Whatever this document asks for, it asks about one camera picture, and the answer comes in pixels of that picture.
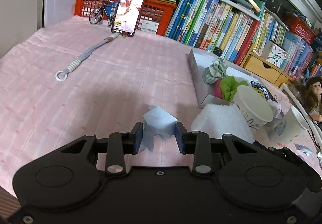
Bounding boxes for plain white paper cup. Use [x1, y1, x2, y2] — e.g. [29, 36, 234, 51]
[269, 106, 309, 144]

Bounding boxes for smartphone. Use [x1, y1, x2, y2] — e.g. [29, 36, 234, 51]
[111, 0, 147, 37]

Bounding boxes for wooden drawer organizer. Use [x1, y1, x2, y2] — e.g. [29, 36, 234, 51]
[240, 51, 293, 87]

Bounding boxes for blue patterned cloth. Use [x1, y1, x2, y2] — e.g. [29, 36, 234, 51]
[249, 80, 271, 100]

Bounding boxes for white plastic pipe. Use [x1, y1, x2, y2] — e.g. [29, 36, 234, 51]
[279, 83, 322, 150]

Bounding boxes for white foam piece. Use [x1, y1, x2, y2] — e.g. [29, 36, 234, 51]
[191, 104, 256, 144]

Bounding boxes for red plastic basket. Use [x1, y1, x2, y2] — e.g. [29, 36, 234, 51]
[284, 11, 317, 44]

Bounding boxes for pink tablecloth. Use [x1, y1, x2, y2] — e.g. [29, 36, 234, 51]
[0, 15, 322, 195]

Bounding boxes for row of upright books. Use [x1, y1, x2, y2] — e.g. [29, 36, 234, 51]
[165, 0, 322, 81]

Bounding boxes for light blue tissue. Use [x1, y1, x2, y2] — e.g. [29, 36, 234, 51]
[137, 105, 178, 153]

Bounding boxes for white shallow box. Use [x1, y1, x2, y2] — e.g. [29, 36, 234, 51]
[186, 48, 272, 109]

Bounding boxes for curly haired doll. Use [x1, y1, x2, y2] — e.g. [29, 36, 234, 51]
[297, 76, 322, 122]

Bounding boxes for green white checked cloth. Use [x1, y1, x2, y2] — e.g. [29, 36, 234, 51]
[202, 57, 230, 85]

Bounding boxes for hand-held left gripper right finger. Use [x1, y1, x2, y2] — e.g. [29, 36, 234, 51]
[175, 121, 255, 177]

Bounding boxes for patterned paper cup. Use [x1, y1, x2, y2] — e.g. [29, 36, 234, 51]
[230, 85, 275, 131]

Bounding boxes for small white printed box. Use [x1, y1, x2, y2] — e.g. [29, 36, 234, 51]
[262, 40, 288, 68]

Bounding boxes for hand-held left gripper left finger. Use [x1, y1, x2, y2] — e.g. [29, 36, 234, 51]
[61, 122, 144, 177]

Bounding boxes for miniature bicycle model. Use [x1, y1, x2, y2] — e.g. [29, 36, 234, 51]
[89, 0, 119, 28]

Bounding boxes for red plastic crate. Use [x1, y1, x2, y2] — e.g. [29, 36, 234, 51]
[73, 0, 178, 36]

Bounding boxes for bright green cloth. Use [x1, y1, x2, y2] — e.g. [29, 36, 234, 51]
[218, 75, 249, 102]

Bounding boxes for grey phone lanyard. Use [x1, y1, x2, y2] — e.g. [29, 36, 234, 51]
[55, 33, 121, 82]

